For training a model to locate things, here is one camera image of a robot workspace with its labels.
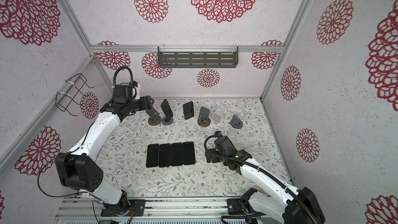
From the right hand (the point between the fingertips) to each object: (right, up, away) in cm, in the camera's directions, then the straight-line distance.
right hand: (212, 150), depth 83 cm
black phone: (-13, -5, +11) cm, 18 cm away
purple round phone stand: (-29, +13, +24) cm, 40 cm away
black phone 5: (-27, -5, +8) cm, 29 cm away
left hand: (-35, +25, +2) cm, 43 cm away
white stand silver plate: (+5, +16, +21) cm, 26 cm away
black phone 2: (-28, +21, +15) cm, 38 cm away
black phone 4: (-35, -5, +10) cm, 37 cm away
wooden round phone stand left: (-37, +13, +23) cm, 46 cm away
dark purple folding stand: (+17, +14, +21) cm, 30 cm away
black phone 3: (-15, +22, +28) cm, 38 cm away
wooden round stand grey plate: (-4, +15, +19) cm, 24 cm away
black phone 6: (-21, -5, +10) cm, 23 cm away
